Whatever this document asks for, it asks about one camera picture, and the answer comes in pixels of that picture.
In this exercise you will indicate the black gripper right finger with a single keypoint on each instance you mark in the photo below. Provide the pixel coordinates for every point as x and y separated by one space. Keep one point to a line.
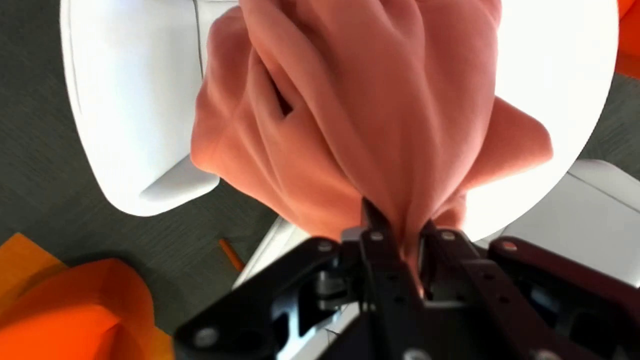
477 311

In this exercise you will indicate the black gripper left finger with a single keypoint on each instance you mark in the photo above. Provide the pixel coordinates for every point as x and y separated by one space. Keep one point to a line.
393 293

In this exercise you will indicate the orange sweater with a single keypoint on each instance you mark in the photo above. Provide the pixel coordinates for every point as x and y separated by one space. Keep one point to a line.
316 106

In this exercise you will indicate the gray armchair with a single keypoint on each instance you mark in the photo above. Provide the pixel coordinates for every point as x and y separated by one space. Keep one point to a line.
135 71

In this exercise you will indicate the orange chair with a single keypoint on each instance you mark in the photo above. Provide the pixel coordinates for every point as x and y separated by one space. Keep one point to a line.
93 311

